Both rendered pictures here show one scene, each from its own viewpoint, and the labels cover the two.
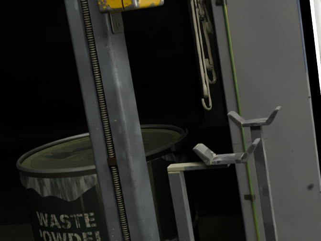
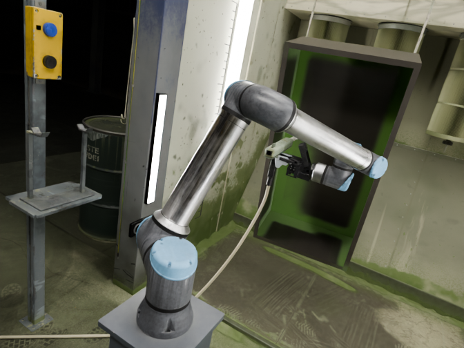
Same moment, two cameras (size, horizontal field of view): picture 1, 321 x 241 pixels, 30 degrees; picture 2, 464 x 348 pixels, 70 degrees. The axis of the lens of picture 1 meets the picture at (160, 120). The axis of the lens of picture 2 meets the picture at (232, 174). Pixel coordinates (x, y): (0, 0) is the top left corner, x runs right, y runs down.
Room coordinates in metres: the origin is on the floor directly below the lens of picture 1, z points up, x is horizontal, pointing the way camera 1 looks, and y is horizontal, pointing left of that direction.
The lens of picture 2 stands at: (-0.43, -0.95, 1.50)
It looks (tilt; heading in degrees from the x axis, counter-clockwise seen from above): 19 degrees down; 6
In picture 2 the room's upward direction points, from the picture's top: 11 degrees clockwise
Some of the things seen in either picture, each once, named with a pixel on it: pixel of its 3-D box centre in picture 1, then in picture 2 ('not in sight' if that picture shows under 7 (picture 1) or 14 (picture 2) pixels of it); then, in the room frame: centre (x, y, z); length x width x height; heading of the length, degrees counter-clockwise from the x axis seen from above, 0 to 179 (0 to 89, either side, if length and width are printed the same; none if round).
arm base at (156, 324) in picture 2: not in sight; (166, 305); (0.46, -0.73, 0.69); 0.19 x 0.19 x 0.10
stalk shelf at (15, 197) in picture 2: not in sight; (56, 197); (0.81, -0.07, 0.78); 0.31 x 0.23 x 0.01; 160
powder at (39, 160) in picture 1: (102, 150); (122, 126); (1.97, 0.21, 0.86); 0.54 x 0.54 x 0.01
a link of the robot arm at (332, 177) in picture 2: not in sight; (337, 177); (1.04, -1.27, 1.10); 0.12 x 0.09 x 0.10; 74
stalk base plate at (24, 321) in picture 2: not in sight; (36, 319); (0.86, 0.07, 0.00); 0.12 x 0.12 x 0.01; 70
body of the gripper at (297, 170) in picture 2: not in sight; (300, 168); (1.09, -1.11, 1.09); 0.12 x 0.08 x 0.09; 74
